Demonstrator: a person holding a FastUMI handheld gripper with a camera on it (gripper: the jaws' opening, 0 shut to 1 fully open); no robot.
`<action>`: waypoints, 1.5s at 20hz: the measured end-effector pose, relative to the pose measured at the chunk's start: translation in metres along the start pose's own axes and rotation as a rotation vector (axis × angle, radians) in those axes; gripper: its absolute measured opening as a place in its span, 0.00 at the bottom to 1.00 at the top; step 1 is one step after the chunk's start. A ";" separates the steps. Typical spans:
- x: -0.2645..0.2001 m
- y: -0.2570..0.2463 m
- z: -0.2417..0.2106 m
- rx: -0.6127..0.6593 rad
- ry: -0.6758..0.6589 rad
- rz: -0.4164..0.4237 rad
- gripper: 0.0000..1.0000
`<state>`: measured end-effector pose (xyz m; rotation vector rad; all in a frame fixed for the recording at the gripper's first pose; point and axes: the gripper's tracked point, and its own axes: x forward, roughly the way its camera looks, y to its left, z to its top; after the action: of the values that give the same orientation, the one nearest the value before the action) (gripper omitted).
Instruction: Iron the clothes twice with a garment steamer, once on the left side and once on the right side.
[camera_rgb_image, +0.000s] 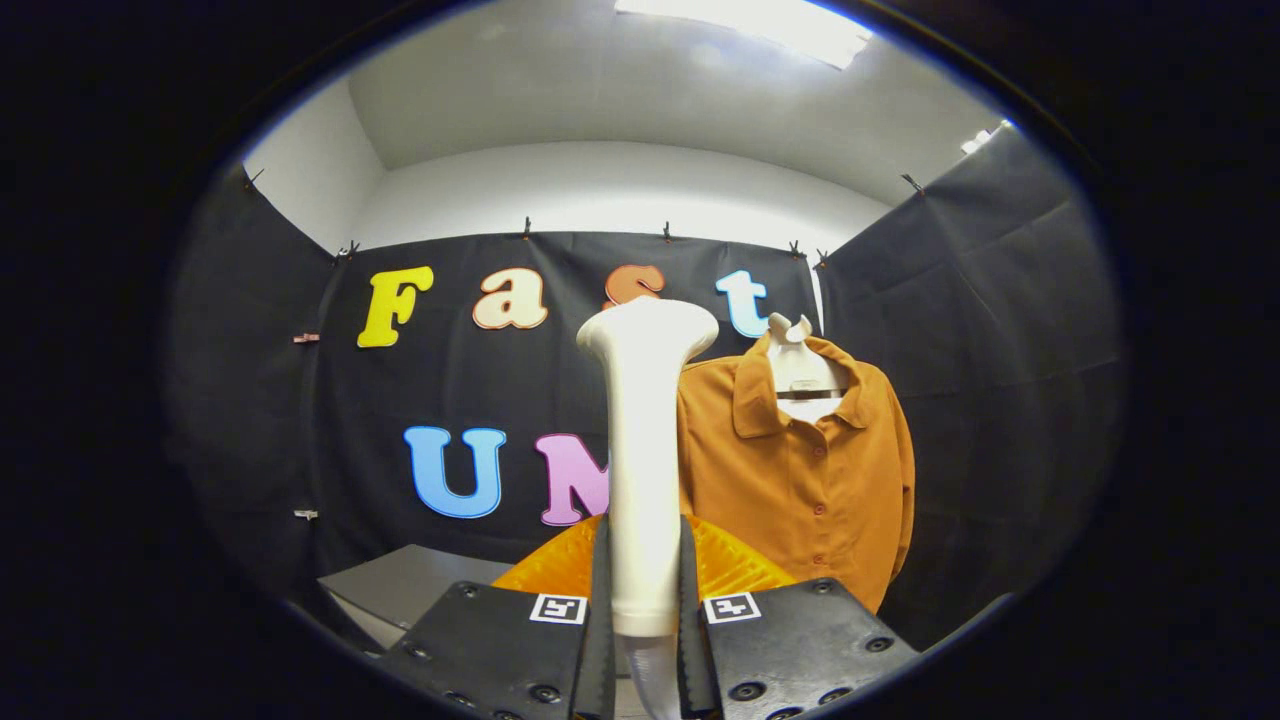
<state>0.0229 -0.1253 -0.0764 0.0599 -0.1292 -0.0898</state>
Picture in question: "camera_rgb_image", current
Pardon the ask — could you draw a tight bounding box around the row of black clips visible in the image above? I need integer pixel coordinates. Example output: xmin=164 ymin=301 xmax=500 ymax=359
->
xmin=245 ymin=168 xmax=926 ymax=269

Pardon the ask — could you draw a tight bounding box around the grey cabinet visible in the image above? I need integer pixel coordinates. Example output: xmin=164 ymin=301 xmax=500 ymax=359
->
xmin=318 ymin=544 xmax=516 ymax=651

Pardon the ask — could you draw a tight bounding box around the long ceiling light panel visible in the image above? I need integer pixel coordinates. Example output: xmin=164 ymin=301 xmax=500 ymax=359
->
xmin=613 ymin=0 xmax=873 ymax=71

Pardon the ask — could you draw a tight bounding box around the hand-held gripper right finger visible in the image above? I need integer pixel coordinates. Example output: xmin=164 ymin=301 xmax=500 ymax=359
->
xmin=678 ymin=513 xmax=921 ymax=720

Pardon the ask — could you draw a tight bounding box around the white ribbed steamer hose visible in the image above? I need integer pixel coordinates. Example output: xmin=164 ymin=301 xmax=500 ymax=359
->
xmin=625 ymin=635 xmax=683 ymax=720

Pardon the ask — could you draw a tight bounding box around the white garment steamer head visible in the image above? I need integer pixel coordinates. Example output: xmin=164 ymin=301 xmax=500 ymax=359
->
xmin=576 ymin=297 xmax=721 ymax=638

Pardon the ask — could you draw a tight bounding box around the white plastic clothes hanger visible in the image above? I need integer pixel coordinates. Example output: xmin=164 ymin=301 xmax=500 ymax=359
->
xmin=765 ymin=312 xmax=853 ymax=423

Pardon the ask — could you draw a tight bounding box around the small ceiling light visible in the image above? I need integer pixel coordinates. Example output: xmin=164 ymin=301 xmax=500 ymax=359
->
xmin=960 ymin=120 xmax=1013 ymax=156

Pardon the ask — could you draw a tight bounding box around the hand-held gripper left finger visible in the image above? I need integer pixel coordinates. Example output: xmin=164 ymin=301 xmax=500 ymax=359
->
xmin=375 ymin=513 xmax=617 ymax=720

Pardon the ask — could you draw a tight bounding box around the orange button-up shirt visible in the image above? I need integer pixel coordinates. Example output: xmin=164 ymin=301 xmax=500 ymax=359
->
xmin=677 ymin=330 xmax=916 ymax=613

